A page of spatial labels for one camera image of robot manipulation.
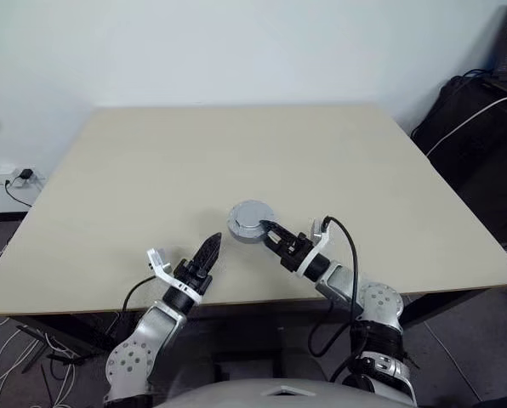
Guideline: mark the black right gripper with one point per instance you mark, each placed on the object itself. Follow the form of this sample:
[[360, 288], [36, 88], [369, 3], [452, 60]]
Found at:
[[294, 253]]

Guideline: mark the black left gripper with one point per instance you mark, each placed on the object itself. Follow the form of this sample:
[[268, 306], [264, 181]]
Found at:
[[194, 276]]

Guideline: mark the silver motor rotor disc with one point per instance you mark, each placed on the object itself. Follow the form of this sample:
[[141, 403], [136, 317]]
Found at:
[[247, 214]]

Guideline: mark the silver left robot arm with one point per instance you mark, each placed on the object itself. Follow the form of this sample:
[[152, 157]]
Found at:
[[160, 323]]

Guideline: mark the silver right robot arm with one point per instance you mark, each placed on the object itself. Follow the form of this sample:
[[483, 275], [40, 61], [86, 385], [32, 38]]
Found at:
[[343, 282]]

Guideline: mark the silver robot torso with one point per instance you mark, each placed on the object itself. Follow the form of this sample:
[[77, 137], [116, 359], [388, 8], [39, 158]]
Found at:
[[236, 393]]

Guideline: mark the black plug adapter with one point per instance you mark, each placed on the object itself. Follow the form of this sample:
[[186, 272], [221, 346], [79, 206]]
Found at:
[[26, 174]]

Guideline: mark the black bag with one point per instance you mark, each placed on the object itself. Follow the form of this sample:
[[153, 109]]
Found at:
[[470, 170]]

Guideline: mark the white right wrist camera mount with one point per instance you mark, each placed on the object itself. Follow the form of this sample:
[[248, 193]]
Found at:
[[317, 233]]

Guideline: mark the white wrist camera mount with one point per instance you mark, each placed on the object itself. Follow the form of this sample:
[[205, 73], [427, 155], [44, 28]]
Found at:
[[156, 260], [317, 233]]

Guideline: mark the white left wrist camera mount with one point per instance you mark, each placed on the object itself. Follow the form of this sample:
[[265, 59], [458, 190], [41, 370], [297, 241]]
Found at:
[[156, 260]]

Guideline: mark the black table frame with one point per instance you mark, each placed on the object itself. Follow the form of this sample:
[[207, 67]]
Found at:
[[440, 308]]

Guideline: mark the white wall socket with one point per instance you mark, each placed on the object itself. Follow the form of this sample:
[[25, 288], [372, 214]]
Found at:
[[38, 180]]

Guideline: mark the black wall baseboard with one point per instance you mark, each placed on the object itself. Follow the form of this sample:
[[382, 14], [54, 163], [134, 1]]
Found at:
[[2, 216]]

